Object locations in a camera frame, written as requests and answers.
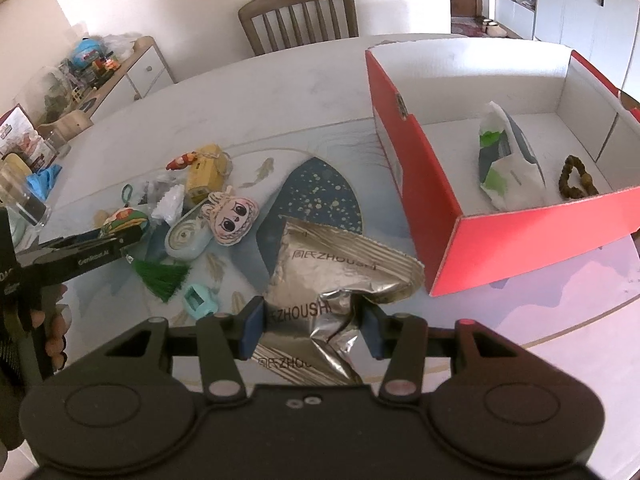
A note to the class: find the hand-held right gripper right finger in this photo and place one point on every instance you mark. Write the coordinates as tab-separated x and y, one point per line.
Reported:
373	334

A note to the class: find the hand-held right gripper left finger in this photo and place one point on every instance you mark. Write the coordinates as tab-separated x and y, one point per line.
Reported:
253	329

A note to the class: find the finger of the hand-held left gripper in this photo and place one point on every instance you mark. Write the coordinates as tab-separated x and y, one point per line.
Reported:
95	256
70	241

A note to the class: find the colourful plush charm green clip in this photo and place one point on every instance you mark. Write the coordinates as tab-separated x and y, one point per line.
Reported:
125	220

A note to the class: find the silver foil packet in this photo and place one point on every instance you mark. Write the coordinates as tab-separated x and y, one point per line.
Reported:
320	270

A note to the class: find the bag of white beads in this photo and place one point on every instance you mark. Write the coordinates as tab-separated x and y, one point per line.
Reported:
167	202

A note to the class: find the red cardboard box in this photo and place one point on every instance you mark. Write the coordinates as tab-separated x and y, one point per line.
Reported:
425	200

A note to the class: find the person's left hand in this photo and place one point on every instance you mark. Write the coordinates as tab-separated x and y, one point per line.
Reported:
52	329

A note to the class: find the light teal plastic clip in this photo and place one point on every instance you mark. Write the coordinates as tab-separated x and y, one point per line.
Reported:
200	301

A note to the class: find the blue cloth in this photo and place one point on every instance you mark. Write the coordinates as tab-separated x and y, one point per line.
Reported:
44	182

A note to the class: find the clear glass jar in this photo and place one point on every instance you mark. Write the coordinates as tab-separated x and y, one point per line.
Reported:
22	195

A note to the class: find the green tassel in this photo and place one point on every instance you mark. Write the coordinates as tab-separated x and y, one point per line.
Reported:
160	275

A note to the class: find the bag of dark beads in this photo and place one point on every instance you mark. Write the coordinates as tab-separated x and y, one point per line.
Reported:
150	192

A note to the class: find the light wooden stool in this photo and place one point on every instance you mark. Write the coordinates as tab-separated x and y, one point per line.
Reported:
65	125

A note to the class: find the red printed carton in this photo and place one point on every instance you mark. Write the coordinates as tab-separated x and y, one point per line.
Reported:
15	130

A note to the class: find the yellow small box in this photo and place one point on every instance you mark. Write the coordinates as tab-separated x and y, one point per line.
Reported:
205	177

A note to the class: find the blue round toy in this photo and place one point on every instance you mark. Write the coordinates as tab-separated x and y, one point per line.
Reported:
86	54

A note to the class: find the wooden sideboard white doors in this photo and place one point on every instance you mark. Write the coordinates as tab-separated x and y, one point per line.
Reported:
145	67

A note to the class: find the clear plastic bag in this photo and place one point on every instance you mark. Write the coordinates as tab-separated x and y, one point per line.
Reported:
120	42

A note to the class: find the white green tissue pack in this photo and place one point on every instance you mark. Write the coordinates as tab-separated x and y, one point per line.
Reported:
510	175

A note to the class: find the white cabinet wall unit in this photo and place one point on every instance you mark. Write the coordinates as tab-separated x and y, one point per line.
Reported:
575	10

